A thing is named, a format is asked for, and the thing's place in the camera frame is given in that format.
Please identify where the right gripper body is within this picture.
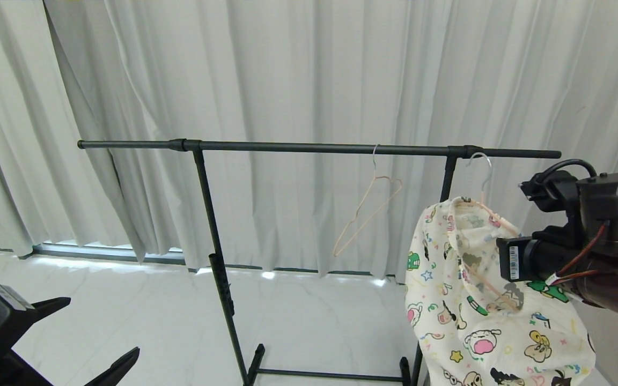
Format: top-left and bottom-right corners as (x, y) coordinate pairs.
(497, 236), (582, 284)

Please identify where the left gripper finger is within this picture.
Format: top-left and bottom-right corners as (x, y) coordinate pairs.
(24, 296), (72, 334)
(85, 347), (141, 386)

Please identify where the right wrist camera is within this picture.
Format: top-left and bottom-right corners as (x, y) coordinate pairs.
(519, 170), (582, 239)

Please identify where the white curtain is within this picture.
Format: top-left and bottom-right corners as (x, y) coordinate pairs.
(43, 0), (618, 285)
(0, 0), (141, 258)

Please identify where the cream printed garment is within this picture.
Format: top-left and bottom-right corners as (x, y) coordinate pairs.
(404, 197), (597, 386)

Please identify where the pink clothes hanger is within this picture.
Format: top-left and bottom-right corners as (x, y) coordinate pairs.
(457, 152), (524, 314)
(333, 144), (403, 258)

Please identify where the black cable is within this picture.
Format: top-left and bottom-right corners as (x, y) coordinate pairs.
(539, 158), (599, 180)

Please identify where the black clothes rack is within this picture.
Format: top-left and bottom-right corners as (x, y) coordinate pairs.
(77, 138), (562, 386)

